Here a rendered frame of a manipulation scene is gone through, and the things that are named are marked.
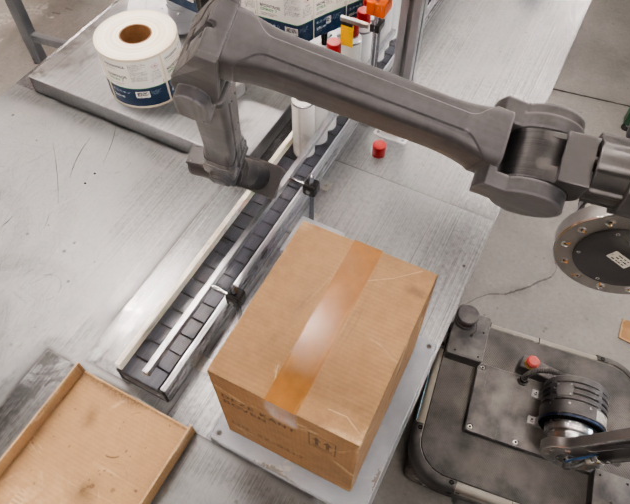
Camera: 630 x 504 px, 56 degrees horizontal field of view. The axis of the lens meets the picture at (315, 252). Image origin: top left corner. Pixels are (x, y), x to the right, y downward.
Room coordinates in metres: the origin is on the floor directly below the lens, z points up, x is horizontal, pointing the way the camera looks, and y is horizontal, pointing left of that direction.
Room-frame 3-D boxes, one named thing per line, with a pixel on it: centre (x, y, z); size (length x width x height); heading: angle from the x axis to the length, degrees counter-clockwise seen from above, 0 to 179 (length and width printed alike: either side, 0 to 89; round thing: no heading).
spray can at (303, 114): (0.98, 0.03, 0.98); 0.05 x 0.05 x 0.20
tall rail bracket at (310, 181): (0.82, 0.03, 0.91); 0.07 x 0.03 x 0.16; 62
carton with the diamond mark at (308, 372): (0.41, -0.02, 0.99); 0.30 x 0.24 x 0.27; 153
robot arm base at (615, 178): (0.40, -0.32, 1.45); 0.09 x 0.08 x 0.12; 160
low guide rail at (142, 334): (0.90, 0.11, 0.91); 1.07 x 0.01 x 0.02; 152
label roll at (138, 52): (1.23, 0.43, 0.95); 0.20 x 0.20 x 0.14
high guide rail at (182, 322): (0.87, 0.04, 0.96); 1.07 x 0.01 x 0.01; 152
